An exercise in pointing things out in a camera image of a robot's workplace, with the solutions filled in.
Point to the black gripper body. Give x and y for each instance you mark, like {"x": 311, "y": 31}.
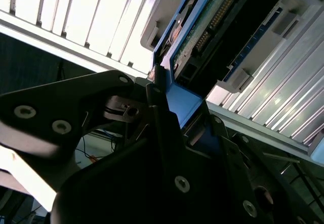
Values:
{"x": 152, "y": 196}

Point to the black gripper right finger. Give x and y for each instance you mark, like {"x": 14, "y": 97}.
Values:
{"x": 235, "y": 158}

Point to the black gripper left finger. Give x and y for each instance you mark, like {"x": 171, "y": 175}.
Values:
{"x": 50, "y": 107}

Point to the hard disk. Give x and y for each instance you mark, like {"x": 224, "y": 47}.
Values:
{"x": 200, "y": 32}

